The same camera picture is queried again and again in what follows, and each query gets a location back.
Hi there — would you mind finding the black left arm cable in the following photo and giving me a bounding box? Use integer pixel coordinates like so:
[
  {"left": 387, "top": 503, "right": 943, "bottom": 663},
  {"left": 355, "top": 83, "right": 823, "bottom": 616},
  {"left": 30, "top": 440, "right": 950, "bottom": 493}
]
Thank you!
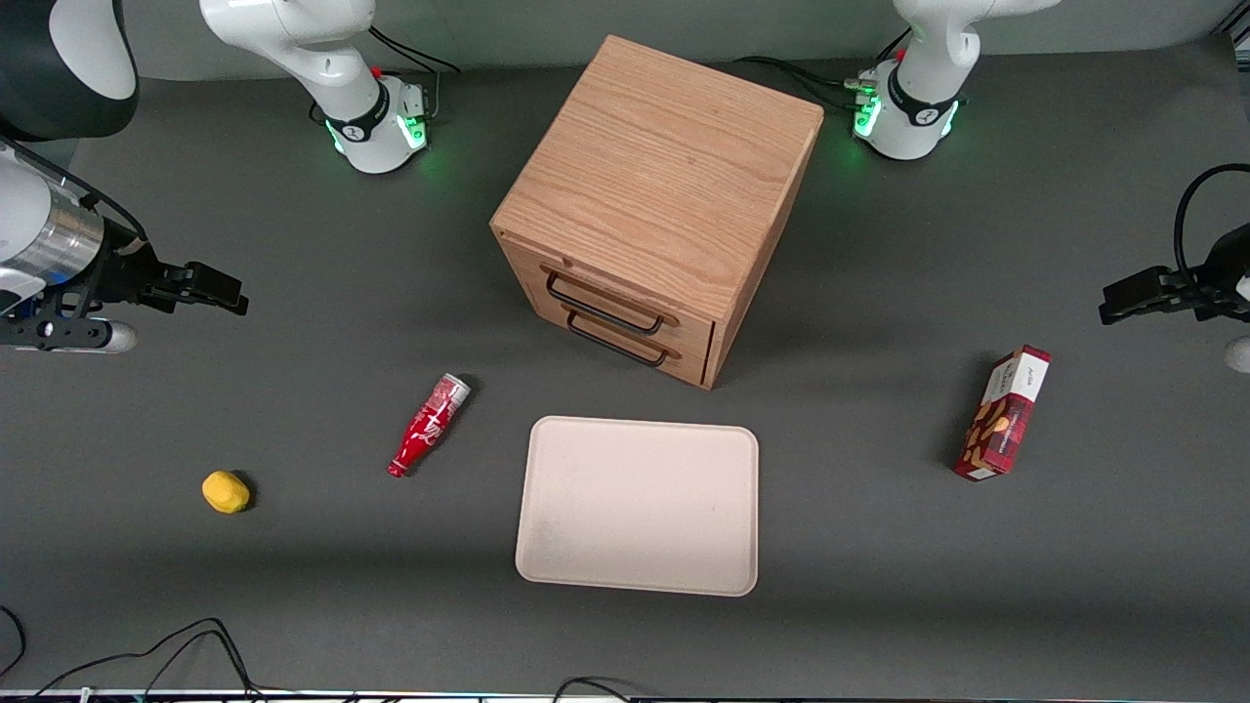
[{"left": 1174, "top": 163, "right": 1250, "bottom": 294}]

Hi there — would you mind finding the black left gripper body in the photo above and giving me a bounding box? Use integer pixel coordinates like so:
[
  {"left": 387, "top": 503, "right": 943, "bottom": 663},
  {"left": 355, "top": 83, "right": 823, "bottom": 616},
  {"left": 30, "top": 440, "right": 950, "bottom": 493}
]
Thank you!
[{"left": 1185, "top": 223, "right": 1250, "bottom": 323}]

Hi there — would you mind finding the black base cable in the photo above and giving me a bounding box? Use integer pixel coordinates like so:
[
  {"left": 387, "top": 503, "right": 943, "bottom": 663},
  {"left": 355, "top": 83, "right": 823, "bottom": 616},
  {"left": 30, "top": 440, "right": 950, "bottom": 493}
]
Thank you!
[
  {"left": 309, "top": 24, "right": 462, "bottom": 126},
  {"left": 732, "top": 27, "right": 914, "bottom": 110}
]

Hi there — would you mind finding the wooden drawer cabinet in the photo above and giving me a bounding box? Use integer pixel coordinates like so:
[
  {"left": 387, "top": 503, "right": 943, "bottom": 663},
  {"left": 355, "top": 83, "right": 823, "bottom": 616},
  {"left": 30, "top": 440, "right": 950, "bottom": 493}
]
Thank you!
[{"left": 490, "top": 35, "right": 825, "bottom": 391}]

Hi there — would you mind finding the black metal drawer handle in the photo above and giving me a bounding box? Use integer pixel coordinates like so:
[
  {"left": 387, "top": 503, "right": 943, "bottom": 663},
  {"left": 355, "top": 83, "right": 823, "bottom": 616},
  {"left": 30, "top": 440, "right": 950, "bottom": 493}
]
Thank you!
[
  {"left": 545, "top": 270, "right": 667, "bottom": 336},
  {"left": 565, "top": 310, "right": 671, "bottom": 368}
]

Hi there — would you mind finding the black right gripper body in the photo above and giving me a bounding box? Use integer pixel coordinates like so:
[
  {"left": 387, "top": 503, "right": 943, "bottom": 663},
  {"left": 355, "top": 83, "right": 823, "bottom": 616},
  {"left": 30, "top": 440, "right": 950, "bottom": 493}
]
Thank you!
[{"left": 82, "top": 229, "right": 193, "bottom": 308}]

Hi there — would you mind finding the black table edge cable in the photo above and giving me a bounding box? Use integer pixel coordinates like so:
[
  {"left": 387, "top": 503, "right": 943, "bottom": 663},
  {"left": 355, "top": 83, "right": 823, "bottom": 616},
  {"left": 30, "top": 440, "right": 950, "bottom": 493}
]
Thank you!
[
  {"left": 551, "top": 676, "right": 641, "bottom": 703},
  {"left": 29, "top": 617, "right": 294, "bottom": 702},
  {"left": 0, "top": 605, "right": 27, "bottom": 681}
]

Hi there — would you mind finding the black left base cable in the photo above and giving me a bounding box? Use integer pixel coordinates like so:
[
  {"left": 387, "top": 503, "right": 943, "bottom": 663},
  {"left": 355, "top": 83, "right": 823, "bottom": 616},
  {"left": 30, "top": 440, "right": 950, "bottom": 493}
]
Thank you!
[{"left": 732, "top": 27, "right": 914, "bottom": 110}]

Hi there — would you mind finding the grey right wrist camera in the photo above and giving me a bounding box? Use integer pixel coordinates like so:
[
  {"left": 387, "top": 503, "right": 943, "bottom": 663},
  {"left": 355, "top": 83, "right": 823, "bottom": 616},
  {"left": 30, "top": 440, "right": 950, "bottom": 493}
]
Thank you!
[{"left": 0, "top": 317, "right": 139, "bottom": 354}]

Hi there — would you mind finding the red cookie box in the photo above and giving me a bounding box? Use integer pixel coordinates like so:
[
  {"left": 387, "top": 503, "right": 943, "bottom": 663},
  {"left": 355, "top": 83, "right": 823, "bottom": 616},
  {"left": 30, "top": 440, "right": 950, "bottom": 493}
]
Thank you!
[{"left": 953, "top": 345, "right": 1053, "bottom": 481}]

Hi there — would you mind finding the yellow lemon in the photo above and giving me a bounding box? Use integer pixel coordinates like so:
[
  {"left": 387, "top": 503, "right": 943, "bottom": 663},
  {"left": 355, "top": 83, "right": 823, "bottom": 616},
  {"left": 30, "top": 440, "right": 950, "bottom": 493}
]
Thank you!
[{"left": 201, "top": 471, "right": 252, "bottom": 515}]

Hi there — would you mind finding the beige plastic tray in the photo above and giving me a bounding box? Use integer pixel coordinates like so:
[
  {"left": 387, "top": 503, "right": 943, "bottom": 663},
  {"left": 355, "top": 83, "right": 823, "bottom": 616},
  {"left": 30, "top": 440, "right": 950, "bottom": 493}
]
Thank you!
[{"left": 515, "top": 416, "right": 761, "bottom": 598}]

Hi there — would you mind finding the black right base cable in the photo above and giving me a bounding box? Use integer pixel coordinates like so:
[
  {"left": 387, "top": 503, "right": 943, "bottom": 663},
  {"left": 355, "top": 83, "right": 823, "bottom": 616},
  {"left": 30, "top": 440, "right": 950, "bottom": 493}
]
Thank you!
[{"left": 309, "top": 24, "right": 462, "bottom": 126}]

